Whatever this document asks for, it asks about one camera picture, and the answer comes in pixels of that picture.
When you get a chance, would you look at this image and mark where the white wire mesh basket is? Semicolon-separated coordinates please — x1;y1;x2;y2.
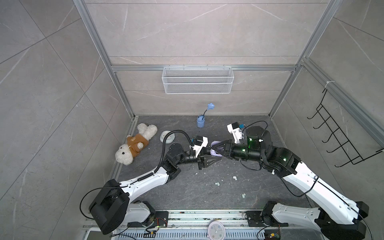
162;67;235;95

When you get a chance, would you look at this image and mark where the purple earbud charging case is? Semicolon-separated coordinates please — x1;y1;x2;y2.
210;141;224;157

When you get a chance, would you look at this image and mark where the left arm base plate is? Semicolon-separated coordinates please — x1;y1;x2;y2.
127;211;169;228

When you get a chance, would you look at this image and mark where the small round white clock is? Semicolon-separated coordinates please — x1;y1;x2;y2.
159;130;176;144

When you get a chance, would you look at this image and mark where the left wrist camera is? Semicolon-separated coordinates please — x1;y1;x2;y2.
190;136;208;157

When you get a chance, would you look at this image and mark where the black wire hook rack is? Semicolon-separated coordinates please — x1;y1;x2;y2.
307;89;384;168

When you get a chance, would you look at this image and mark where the blue cup holder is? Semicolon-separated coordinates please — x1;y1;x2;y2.
197;115;205;128

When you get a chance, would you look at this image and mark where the white plush bear toy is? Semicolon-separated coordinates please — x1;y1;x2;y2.
115;123;158;166

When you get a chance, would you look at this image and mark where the pink round clock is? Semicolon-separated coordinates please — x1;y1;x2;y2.
208;221;226;240

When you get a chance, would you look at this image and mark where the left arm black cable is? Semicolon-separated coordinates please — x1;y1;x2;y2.
154;129;194;173

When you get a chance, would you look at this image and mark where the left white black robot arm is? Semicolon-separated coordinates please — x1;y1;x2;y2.
89;144;221;235

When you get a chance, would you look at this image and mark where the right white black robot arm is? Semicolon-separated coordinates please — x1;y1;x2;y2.
212;126;370;240

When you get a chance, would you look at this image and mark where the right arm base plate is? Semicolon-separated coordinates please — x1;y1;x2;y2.
244;211;289;227

